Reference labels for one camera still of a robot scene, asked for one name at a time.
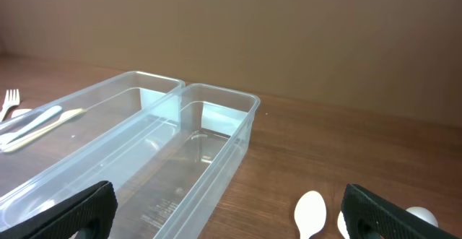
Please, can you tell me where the white plastic spoon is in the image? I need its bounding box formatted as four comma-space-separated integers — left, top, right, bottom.
294, 191, 327, 239
337, 207, 439, 239

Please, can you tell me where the yellow plastic fork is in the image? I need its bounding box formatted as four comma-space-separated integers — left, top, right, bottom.
1, 108, 86, 153

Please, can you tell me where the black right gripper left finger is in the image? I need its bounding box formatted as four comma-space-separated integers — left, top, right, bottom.
1, 181, 118, 239

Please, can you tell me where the blue plastic fork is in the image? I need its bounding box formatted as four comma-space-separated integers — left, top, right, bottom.
1, 105, 62, 146

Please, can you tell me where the clear right plastic container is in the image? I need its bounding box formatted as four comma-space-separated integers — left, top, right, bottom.
0, 83, 261, 239

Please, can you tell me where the white plastic fork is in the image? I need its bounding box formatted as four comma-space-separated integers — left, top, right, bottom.
1, 89, 20, 121

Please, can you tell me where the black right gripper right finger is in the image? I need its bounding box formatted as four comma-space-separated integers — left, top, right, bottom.
341, 184, 457, 239

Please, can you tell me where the clear plastic container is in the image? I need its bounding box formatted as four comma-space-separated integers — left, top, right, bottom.
1, 71, 185, 230
0, 83, 261, 239

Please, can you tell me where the clear left plastic container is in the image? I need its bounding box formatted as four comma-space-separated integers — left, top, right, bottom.
1, 71, 185, 230

